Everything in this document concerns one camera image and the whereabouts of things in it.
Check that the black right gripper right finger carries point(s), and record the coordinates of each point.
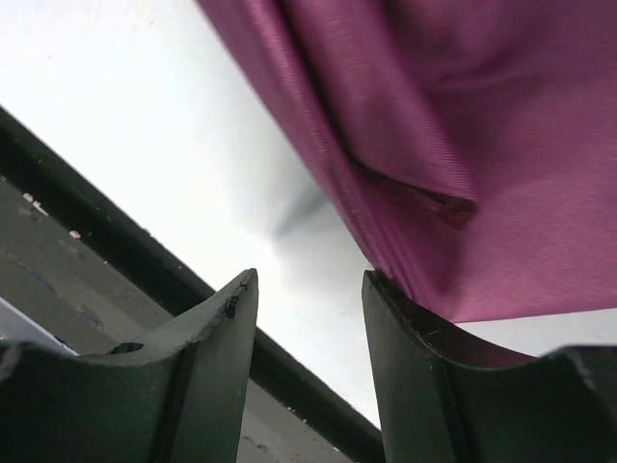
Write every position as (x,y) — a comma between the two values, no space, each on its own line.
(445,395)

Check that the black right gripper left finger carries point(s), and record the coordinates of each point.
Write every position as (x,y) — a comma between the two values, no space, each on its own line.
(175,394)

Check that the purple satin napkin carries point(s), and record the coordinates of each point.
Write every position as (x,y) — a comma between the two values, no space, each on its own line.
(469,146)

